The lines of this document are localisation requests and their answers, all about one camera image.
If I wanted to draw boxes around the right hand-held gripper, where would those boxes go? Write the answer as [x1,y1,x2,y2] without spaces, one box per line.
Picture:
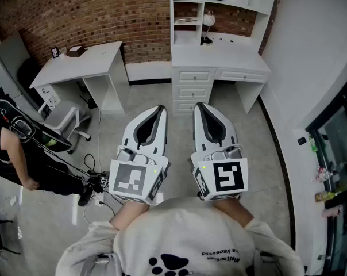
[190,102,249,202]

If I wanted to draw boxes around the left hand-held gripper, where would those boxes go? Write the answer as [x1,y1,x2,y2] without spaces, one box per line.
[108,105,172,205]

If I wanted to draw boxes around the person's left forearm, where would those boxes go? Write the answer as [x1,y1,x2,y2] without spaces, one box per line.
[109,202,151,231]

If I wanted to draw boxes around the person's right forearm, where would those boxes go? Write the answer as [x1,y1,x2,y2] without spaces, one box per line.
[212,196,255,228]

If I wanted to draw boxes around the white desk with hutch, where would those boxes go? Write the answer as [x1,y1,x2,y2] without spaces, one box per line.
[171,43,272,116]

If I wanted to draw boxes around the plain white side desk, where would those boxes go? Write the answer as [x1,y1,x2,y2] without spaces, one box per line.
[29,41,132,115]

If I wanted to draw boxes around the brown box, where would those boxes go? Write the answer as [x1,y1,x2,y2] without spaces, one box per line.
[67,45,87,58]

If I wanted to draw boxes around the white low ledge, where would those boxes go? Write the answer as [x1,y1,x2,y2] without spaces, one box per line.
[124,61,172,82]

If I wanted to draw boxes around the white power strip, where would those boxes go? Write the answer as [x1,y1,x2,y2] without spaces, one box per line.
[93,193,106,208]

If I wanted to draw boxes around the white office chair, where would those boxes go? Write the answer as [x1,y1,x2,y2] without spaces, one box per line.
[37,99,92,155]

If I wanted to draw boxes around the light grey paw-print sweatshirt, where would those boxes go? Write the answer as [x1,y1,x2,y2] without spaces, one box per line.
[55,196,306,276]

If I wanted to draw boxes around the white globe lamp brass base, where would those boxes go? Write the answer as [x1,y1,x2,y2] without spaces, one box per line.
[200,10,216,47]

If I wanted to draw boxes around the clear plastic bottle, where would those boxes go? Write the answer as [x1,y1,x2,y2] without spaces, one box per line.
[315,165,336,183]

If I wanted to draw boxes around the black framed window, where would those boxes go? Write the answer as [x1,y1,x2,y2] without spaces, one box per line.
[304,76,347,276]

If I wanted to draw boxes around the yellow green packet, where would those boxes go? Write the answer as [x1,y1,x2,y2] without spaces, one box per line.
[314,191,336,204]

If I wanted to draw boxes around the pink packet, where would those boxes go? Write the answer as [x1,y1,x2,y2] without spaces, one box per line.
[321,206,344,219]

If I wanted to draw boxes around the grey leaning board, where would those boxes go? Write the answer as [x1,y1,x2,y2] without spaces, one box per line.
[0,29,31,99]

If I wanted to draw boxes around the white floor cable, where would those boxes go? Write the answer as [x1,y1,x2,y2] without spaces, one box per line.
[96,110,103,174]

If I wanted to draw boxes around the black floor cable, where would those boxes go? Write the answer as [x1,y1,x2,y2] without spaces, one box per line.
[83,153,106,178]

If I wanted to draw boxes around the white drawer pedestal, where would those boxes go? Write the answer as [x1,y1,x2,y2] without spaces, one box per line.
[35,83,63,116]

